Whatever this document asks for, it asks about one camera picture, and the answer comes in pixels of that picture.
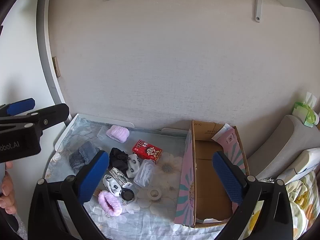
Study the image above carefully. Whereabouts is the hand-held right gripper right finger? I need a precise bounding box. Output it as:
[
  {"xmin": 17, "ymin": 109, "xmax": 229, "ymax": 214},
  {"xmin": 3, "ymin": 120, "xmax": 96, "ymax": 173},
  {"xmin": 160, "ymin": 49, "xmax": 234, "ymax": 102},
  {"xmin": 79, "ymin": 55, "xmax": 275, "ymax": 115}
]
[{"xmin": 212, "ymin": 151, "xmax": 293, "ymax": 240}]

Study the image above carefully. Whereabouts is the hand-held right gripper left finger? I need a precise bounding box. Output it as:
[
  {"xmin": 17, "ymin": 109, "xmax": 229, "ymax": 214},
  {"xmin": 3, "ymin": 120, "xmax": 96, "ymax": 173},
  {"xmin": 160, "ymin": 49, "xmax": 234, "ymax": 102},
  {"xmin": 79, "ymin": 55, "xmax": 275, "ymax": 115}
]
[{"xmin": 27, "ymin": 150, "xmax": 110, "ymax": 240}]

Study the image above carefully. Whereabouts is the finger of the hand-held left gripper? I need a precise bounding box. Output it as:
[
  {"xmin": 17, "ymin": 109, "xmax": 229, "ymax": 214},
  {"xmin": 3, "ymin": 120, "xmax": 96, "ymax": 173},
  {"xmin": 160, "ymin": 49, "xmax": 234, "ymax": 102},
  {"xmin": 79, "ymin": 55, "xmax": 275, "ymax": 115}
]
[
  {"xmin": 0, "ymin": 103, "xmax": 70, "ymax": 132},
  {"xmin": 0, "ymin": 98, "xmax": 36, "ymax": 118}
]

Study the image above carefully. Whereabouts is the pink printed cardboard box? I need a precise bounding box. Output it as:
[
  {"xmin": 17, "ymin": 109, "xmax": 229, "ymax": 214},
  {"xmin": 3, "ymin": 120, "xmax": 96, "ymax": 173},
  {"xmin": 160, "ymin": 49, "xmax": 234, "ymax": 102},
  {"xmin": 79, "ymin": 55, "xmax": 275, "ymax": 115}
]
[{"xmin": 174, "ymin": 119, "xmax": 250, "ymax": 228}]

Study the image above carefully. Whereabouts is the white patterned sock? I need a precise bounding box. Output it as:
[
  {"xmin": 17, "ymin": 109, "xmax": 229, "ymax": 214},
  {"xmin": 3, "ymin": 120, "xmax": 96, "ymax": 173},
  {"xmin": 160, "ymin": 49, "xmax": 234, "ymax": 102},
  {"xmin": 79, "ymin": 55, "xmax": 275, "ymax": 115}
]
[{"xmin": 110, "ymin": 167, "xmax": 133, "ymax": 188}]

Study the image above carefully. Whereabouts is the black cloth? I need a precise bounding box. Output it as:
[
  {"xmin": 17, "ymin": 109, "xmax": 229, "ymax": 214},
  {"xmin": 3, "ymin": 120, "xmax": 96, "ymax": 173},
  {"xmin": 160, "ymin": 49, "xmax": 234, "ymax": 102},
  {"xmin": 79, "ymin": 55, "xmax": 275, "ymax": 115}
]
[{"xmin": 109, "ymin": 147, "xmax": 130, "ymax": 177}]

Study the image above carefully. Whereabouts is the black round compact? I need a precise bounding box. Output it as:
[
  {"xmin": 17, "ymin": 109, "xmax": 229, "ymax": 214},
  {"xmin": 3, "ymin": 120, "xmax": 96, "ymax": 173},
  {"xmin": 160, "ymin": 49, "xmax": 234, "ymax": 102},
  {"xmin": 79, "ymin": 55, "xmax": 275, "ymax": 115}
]
[{"xmin": 121, "ymin": 188, "xmax": 136, "ymax": 202}]

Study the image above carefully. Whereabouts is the clear plastic cup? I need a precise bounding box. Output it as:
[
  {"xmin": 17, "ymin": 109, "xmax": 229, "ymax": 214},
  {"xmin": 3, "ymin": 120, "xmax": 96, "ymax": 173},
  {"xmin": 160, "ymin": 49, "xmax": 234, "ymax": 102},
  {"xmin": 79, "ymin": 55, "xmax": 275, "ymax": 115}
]
[{"xmin": 97, "ymin": 127, "xmax": 109, "ymax": 141}]

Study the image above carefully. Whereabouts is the clear plastic container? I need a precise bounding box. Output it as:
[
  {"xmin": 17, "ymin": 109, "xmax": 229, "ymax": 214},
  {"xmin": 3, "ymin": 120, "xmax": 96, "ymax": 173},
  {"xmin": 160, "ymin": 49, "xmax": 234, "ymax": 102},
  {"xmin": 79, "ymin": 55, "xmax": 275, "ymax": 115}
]
[{"xmin": 133, "ymin": 159, "xmax": 155, "ymax": 188}]

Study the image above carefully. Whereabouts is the red carton box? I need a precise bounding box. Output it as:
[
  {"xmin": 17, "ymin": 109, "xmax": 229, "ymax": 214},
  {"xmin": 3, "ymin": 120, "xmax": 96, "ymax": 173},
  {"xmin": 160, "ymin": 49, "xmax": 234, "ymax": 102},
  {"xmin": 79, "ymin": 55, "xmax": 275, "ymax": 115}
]
[{"xmin": 132, "ymin": 139, "xmax": 163, "ymax": 164}]

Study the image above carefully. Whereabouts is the clear tape roll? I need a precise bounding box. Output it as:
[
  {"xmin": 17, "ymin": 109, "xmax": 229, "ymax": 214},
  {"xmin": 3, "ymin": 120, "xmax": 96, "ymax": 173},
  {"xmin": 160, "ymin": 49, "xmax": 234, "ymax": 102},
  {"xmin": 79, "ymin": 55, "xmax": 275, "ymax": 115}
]
[{"xmin": 147, "ymin": 187, "xmax": 162, "ymax": 201}]

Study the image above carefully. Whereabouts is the person's left hand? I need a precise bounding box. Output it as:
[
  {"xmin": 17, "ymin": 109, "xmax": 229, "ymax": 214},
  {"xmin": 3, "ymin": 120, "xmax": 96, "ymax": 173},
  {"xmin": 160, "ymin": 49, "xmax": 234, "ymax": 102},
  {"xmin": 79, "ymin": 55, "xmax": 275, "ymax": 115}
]
[{"xmin": 0, "ymin": 161, "xmax": 17, "ymax": 215}]

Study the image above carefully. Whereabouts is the pink card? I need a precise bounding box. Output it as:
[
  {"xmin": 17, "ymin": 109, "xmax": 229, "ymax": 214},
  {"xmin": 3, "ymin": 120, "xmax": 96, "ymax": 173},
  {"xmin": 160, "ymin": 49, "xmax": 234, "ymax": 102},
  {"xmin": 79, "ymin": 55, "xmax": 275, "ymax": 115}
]
[{"xmin": 217, "ymin": 127, "xmax": 235, "ymax": 153}]

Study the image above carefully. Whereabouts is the small wooden block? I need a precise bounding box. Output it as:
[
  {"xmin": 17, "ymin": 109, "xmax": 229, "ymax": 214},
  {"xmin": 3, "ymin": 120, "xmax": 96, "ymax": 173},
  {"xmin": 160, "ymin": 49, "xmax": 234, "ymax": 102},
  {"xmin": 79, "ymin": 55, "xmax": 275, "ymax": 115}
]
[{"xmin": 52, "ymin": 56, "xmax": 62, "ymax": 78}]

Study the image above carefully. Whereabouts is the white paper sheet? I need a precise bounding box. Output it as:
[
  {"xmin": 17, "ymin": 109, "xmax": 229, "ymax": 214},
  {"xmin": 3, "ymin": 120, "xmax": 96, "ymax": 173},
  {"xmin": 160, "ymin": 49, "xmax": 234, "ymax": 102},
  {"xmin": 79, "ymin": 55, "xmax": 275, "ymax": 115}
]
[{"xmin": 211, "ymin": 123, "xmax": 234, "ymax": 141}]

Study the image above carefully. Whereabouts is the grey cushion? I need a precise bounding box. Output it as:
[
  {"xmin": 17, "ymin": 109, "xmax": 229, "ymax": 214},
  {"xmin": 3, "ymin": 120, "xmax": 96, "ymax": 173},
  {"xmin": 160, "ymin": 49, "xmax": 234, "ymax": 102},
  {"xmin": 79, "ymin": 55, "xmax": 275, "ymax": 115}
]
[{"xmin": 246, "ymin": 115, "xmax": 320, "ymax": 180}]

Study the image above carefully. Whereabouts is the white plastic bottle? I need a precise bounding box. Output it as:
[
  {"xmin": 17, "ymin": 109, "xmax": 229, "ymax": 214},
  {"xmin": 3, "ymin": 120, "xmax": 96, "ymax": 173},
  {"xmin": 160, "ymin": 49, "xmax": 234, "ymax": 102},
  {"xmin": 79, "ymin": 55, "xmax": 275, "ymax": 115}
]
[{"xmin": 276, "ymin": 147, "xmax": 320, "ymax": 185}]

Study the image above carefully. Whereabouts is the floral yellow blanket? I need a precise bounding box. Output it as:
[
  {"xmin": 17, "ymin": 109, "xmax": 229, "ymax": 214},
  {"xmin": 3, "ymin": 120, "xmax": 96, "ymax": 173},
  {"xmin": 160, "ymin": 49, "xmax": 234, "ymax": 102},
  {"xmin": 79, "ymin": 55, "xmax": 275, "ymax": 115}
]
[{"xmin": 244, "ymin": 170, "xmax": 319, "ymax": 240}]

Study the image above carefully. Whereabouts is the floral blue tablecloth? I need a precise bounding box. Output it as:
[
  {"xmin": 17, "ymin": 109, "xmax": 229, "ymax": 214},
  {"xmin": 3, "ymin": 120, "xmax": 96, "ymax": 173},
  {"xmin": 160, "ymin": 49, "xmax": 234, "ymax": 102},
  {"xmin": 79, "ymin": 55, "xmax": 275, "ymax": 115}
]
[{"xmin": 45, "ymin": 114, "xmax": 240, "ymax": 240}]

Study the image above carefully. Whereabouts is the green capped white bottle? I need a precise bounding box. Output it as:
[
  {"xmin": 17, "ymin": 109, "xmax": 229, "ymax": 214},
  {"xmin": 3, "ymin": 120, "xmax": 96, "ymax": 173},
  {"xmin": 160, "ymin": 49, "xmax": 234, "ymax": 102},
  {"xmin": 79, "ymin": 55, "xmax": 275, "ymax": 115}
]
[{"xmin": 292, "ymin": 91, "xmax": 320, "ymax": 127}]

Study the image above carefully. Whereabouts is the grey door frame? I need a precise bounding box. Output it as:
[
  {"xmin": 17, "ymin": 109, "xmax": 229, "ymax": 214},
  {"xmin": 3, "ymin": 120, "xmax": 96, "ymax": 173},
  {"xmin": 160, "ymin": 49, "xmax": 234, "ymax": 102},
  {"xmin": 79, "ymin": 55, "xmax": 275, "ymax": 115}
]
[{"xmin": 36, "ymin": 0, "xmax": 67, "ymax": 105}]

